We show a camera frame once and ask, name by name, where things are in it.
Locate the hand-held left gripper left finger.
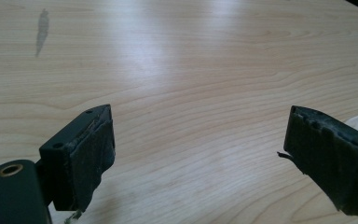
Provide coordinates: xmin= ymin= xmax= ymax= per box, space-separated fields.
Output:
xmin=38 ymin=104 xmax=117 ymax=215

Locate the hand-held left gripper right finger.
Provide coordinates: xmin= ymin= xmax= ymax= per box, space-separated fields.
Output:
xmin=277 ymin=105 xmax=358 ymax=217

